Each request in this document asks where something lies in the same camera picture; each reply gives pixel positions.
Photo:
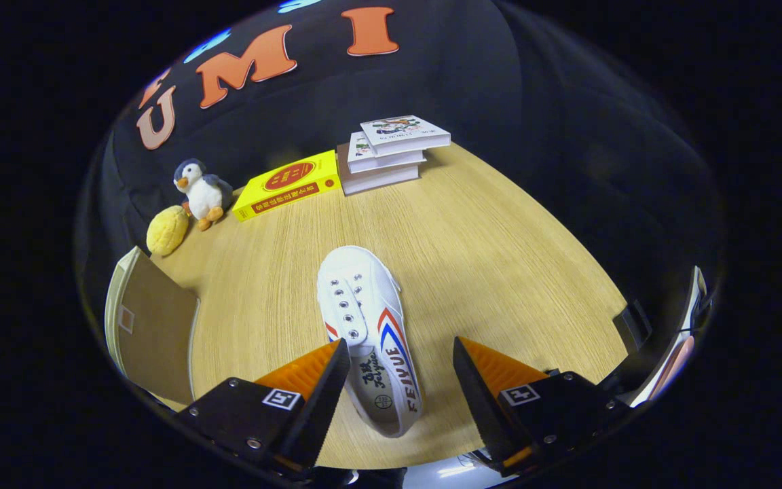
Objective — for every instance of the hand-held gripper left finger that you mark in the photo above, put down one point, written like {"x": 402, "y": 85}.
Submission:
{"x": 323, "y": 407}

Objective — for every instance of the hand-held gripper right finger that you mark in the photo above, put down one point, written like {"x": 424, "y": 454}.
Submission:
{"x": 482, "y": 407}

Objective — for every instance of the white canvas shoe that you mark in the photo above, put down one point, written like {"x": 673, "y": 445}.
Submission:
{"x": 364, "y": 299}

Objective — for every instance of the cream fabric storage box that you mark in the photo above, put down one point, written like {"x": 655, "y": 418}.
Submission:
{"x": 157, "y": 326}

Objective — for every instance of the black stand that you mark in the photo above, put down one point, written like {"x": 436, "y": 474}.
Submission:
{"x": 634, "y": 326}

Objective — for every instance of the yellow book red circle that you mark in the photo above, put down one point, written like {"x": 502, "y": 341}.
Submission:
{"x": 286, "y": 185}

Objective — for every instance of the brown cover book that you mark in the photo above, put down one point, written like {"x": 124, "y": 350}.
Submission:
{"x": 377, "y": 180}

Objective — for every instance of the yellow plush ball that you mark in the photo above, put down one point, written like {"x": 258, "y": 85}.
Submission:
{"x": 167, "y": 231}

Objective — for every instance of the penguin plush toy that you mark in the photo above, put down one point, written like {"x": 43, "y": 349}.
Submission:
{"x": 204, "y": 193}

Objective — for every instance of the white book green print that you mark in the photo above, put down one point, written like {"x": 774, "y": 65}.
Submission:
{"x": 381, "y": 161}

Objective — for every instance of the white illustrated book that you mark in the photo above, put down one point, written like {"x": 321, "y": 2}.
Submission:
{"x": 401, "y": 130}

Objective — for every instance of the black backdrop cloth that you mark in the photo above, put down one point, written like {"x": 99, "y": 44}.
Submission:
{"x": 533, "y": 122}

